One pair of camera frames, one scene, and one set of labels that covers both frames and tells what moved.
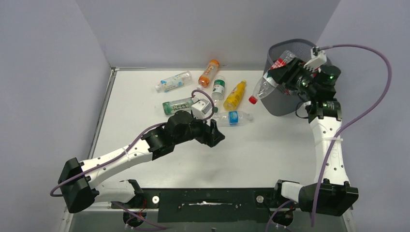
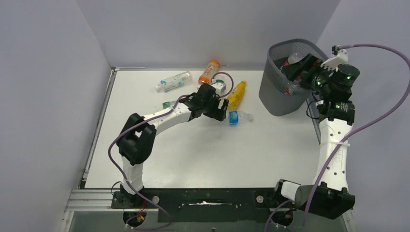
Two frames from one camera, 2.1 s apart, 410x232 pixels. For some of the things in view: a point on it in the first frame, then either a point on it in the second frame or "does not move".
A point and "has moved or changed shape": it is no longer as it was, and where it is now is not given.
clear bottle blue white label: [174, 82] does not move
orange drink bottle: [212, 68] does not move
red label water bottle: [268, 84] has moved or changed shape
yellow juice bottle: [230, 103] does not move
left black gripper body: [197, 130] -> [211, 108]
